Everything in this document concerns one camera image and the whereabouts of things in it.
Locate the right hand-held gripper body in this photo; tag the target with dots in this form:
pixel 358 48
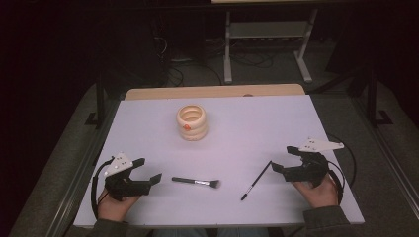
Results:
pixel 309 169

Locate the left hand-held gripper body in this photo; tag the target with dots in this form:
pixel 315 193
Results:
pixel 123 187

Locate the thin black makeup brush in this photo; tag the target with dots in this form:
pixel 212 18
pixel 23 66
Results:
pixel 255 181

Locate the cream ribbed brush holder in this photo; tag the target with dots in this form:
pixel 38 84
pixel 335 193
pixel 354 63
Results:
pixel 192 126

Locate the person's left hand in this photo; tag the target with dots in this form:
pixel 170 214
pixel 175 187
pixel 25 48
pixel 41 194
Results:
pixel 113 209

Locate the person's right hand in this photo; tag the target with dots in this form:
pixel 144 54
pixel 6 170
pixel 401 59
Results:
pixel 321 196

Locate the white board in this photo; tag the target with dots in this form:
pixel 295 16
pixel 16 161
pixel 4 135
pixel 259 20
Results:
pixel 230 141

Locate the black metal stand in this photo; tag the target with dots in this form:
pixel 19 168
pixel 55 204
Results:
pixel 100 98
pixel 373 98

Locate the wooden table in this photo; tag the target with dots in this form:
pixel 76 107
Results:
pixel 214 91

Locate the grey metal stand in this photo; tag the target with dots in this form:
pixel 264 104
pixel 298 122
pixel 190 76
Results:
pixel 270 29

